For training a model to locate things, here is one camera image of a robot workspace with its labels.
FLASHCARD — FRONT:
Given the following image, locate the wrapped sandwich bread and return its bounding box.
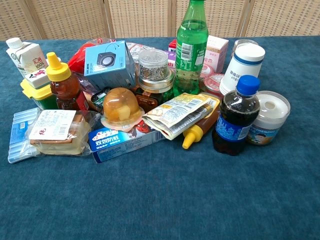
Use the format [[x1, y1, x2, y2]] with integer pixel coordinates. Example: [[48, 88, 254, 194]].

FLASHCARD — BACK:
[[27, 109, 102, 157]]

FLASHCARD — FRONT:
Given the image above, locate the white mahjong tile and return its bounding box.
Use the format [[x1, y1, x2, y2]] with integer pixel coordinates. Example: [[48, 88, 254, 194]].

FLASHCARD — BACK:
[[24, 68, 51, 89]]

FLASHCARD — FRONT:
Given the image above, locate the cola bottle blue cap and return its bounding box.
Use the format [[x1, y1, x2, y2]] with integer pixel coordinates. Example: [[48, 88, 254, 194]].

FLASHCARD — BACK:
[[211, 74, 261, 157]]

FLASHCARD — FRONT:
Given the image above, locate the clear jar of clips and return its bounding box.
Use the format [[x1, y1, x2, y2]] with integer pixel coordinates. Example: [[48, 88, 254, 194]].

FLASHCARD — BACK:
[[137, 48, 170, 82]]

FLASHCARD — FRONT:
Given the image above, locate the woven folding screen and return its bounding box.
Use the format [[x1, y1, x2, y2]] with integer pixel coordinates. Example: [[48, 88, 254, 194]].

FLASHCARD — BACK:
[[0, 0, 320, 42]]

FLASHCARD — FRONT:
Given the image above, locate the green toy car pack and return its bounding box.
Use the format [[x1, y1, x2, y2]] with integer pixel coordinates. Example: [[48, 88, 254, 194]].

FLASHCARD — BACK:
[[90, 86, 112, 109]]

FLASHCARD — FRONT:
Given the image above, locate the light blue tissue pack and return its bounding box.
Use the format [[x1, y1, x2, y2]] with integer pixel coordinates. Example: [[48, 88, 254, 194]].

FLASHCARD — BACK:
[[7, 107, 42, 164]]

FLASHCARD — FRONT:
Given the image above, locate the yellow printed snack pouch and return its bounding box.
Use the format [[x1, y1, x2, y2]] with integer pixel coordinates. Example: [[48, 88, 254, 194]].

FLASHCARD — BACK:
[[141, 92, 217, 141]]

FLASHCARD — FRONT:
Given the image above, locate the clear lid round tub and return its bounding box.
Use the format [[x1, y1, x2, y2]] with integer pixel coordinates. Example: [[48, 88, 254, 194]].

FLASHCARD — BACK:
[[245, 90, 291, 146]]

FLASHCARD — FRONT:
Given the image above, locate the blue toothpaste box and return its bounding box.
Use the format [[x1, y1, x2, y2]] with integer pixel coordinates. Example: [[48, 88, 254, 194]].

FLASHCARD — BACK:
[[88, 119, 166, 164]]

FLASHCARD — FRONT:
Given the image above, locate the purple and red carton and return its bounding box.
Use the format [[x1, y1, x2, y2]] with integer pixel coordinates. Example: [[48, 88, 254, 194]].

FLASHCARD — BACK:
[[167, 38, 179, 70]]

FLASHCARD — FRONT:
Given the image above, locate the clear glass cup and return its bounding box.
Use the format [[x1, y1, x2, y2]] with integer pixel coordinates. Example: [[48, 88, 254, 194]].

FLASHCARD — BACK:
[[231, 38, 260, 59]]

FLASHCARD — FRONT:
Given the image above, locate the green soda bottle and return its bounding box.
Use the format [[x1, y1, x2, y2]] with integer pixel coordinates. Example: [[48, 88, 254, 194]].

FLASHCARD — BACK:
[[172, 0, 209, 98]]

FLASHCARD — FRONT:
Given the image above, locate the light blue speaker box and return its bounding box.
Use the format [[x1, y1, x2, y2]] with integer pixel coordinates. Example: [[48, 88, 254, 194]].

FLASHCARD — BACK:
[[83, 40, 137, 91]]

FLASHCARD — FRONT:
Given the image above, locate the white juice carton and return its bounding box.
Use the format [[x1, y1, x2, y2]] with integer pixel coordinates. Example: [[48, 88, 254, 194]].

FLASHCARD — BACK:
[[5, 37, 49, 79]]

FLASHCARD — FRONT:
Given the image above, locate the honey squeeze bottle yellow nozzle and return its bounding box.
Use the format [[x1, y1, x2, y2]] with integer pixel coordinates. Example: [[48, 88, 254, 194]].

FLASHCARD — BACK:
[[181, 92, 221, 150]]

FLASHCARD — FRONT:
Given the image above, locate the pink white carton box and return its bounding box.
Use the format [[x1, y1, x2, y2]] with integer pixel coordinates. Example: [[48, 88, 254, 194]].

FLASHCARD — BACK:
[[200, 34, 230, 75]]

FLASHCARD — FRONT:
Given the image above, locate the blue tablecloth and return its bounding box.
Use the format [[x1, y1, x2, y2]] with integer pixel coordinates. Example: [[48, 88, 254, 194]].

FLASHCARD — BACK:
[[0, 35, 320, 240]]

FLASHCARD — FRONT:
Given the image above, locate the white red patterned packet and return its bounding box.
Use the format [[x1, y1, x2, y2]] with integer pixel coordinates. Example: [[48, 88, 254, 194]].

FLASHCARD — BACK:
[[125, 41, 156, 63]]

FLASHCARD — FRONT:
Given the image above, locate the red plastic snack bag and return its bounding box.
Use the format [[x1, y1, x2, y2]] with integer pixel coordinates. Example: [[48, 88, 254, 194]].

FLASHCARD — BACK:
[[67, 38, 111, 73]]

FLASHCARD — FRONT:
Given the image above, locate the fruit jelly cup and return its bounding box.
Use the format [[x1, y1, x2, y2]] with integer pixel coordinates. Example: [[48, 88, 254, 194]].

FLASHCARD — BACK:
[[100, 87, 146, 133]]

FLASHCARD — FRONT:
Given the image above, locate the honey bear bottle yellow cap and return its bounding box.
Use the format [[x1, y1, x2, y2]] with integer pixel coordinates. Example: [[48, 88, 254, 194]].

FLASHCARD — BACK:
[[46, 51, 82, 111]]

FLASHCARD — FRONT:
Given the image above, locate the green yellow lidded container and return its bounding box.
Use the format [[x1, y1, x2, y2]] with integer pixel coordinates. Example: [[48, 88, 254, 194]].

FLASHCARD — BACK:
[[20, 78, 60, 111]]

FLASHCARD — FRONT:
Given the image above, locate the clear plastic cup red print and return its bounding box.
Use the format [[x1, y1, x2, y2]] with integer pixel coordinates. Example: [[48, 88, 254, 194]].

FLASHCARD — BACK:
[[199, 73, 226, 97]]

